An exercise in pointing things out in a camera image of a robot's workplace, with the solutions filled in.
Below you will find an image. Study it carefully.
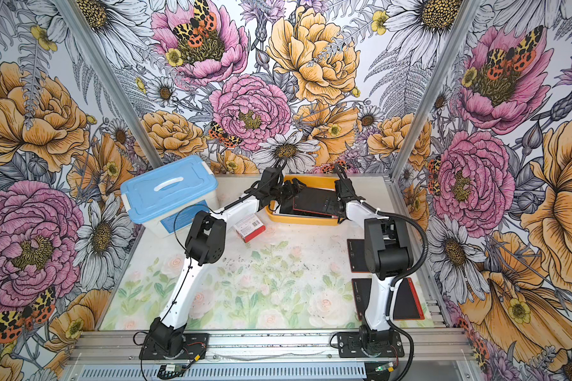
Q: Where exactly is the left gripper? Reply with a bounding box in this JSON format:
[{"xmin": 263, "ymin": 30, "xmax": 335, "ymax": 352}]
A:
[{"xmin": 271, "ymin": 176, "xmax": 308, "ymax": 204}]

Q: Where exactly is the yellow storage tray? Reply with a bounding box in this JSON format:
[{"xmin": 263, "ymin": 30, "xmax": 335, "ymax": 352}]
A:
[{"xmin": 264, "ymin": 174, "xmax": 343, "ymax": 226}]

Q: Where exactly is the red writing tablet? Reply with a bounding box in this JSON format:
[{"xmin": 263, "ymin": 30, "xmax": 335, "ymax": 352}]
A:
[
  {"xmin": 292, "ymin": 187, "xmax": 340, "ymax": 217},
  {"xmin": 346, "ymin": 239, "xmax": 370, "ymax": 273},
  {"xmin": 351, "ymin": 278, "xmax": 425, "ymax": 321}
]

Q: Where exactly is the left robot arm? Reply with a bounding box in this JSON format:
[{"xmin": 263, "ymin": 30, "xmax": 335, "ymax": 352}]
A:
[{"xmin": 139, "ymin": 167, "xmax": 306, "ymax": 360}]

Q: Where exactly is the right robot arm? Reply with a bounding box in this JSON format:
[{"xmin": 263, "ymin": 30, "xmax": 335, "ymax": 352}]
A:
[{"xmin": 335, "ymin": 164, "xmax": 413, "ymax": 357}]

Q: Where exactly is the pink white writing tablet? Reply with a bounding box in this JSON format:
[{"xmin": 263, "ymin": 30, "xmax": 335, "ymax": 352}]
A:
[{"xmin": 273, "ymin": 202, "xmax": 337, "ymax": 219}]

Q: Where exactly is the blue lidded storage box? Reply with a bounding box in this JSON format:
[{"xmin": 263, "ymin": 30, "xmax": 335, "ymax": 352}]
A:
[{"xmin": 120, "ymin": 156, "xmax": 219, "ymax": 238}]

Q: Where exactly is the small red white carton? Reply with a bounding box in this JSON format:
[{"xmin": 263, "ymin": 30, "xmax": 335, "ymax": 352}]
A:
[{"xmin": 235, "ymin": 214, "xmax": 266, "ymax": 243}]

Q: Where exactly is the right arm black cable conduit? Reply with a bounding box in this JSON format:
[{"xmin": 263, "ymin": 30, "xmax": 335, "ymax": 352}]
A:
[{"xmin": 333, "ymin": 164, "xmax": 430, "ymax": 381}]

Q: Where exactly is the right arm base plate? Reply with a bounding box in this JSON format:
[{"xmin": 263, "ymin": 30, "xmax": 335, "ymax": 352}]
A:
[{"xmin": 335, "ymin": 330, "xmax": 405, "ymax": 359}]

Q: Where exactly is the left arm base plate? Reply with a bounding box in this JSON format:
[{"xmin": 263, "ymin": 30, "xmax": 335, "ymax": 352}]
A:
[{"xmin": 138, "ymin": 333, "xmax": 210, "ymax": 360}]

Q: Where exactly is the aluminium front rail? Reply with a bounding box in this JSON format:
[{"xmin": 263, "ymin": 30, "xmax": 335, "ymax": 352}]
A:
[{"xmin": 62, "ymin": 328, "xmax": 483, "ymax": 380}]

